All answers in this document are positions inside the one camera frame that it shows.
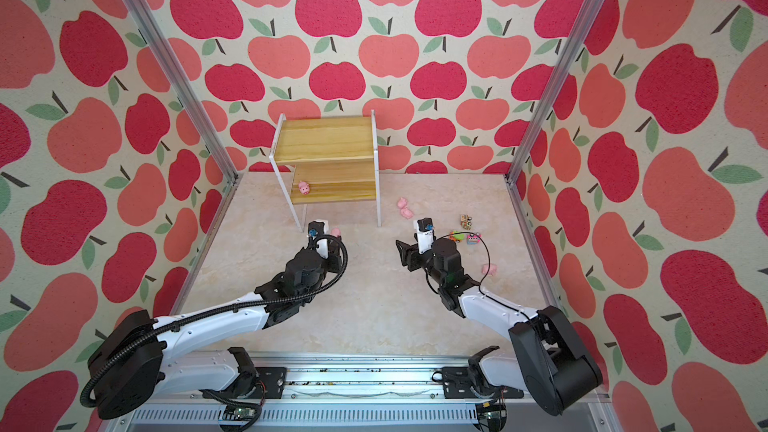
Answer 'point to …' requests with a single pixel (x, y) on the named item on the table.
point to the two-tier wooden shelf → (336, 156)
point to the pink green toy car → (473, 239)
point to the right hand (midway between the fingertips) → (413, 237)
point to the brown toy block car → (466, 221)
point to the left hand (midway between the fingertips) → (343, 241)
